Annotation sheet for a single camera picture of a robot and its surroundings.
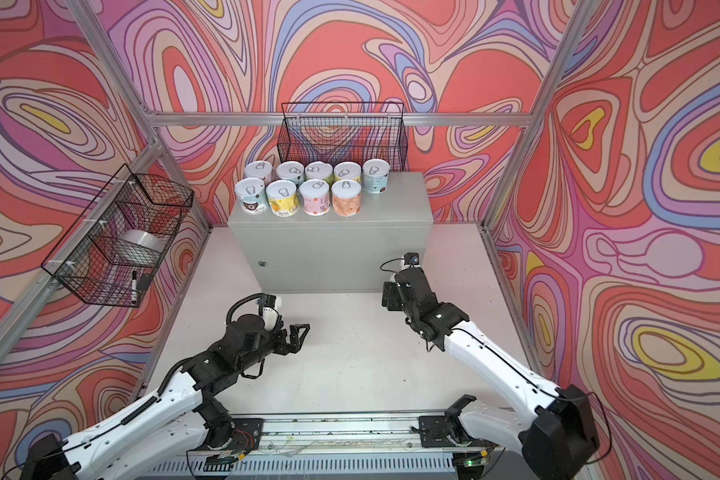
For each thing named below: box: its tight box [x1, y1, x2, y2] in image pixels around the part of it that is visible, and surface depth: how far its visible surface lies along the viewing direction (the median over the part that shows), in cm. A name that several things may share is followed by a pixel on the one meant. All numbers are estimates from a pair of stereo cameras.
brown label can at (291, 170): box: [276, 161, 305, 185], surface depth 79 cm
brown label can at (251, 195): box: [234, 177, 267, 214], surface depth 75 cm
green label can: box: [304, 161, 339, 187], surface depth 80 cm
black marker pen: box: [131, 271, 138, 304], surface depth 73 cm
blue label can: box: [362, 158, 391, 194], surface depth 80 cm
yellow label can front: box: [265, 179, 300, 218], surface depth 74 cm
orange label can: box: [331, 179, 361, 217], surface depth 75 cm
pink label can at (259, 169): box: [244, 160, 273, 186], surface depth 79 cm
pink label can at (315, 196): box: [299, 178, 331, 216], surface depth 75 cm
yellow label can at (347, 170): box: [333, 161, 362, 180], surface depth 79 cm
